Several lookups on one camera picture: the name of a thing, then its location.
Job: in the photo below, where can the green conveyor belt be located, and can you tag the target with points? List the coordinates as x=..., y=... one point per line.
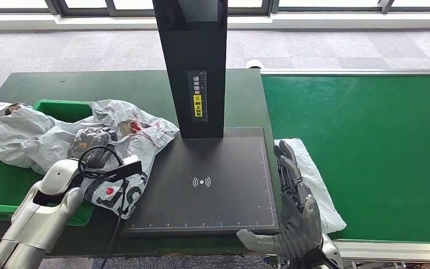
x=378, y=148

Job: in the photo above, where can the aluminium conveyor frame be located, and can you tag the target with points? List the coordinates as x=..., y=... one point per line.
x=385, y=251

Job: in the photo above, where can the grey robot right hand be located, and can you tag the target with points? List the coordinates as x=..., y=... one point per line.
x=300, y=226

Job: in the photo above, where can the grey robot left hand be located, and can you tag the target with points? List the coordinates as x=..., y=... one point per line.
x=89, y=139

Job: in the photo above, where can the green plastic crate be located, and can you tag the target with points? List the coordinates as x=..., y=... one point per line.
x=0, y=189

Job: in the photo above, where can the white window sill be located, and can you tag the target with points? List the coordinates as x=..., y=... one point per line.
x=311, y=21

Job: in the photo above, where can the small white round object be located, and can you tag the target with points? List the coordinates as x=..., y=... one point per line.
x=254, y=64

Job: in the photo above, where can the grey parcel with red logo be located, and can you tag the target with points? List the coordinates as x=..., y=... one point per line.
x=319, y=185

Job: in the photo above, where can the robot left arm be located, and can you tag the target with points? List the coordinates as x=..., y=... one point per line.
x=40, y=215

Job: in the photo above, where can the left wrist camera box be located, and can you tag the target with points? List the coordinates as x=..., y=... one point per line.
x=122, y=170

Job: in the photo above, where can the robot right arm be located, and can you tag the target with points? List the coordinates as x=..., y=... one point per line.
x=330, y=252

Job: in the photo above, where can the black inbound scanning machine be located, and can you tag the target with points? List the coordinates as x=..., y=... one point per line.
x=207, y=185

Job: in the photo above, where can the grey parcel with red print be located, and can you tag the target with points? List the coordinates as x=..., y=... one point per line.
x=14, y=137

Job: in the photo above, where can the black and yellow machine label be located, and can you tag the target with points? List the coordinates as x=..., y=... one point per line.
x=197, y=105

